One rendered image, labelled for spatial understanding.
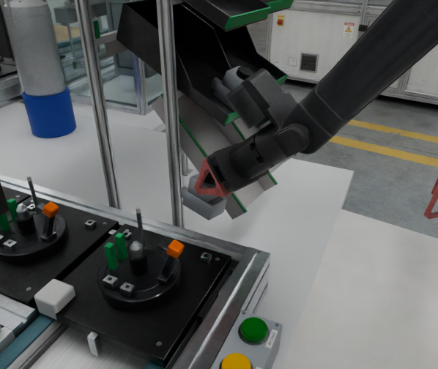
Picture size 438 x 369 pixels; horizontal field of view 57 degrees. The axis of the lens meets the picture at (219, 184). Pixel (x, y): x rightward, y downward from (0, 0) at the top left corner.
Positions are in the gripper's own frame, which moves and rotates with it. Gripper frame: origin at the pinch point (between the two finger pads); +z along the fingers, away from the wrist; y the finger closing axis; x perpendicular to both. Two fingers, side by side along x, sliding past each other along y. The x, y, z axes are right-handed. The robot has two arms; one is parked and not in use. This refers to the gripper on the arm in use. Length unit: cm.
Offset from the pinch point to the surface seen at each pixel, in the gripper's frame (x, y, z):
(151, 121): -38, -56, 66
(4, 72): -91, -35, 110
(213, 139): -9.2, -15.8, 7.5
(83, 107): -60, -48, 90
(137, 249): 4.2, 13.2, 8.1
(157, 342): 17.6, 18.9, 5.5
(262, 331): 23.8, 7.9, -3.5
